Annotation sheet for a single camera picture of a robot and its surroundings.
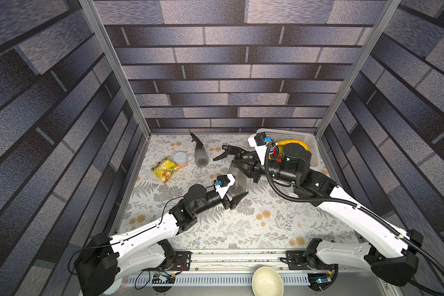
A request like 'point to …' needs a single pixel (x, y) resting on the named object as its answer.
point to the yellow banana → (280, 144)
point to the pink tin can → (180, 159)
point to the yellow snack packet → (164, 168)
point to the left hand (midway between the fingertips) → (241, 184)
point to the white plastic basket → (279, 135)
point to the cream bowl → (266, 281)
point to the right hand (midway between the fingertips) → (232, 158)
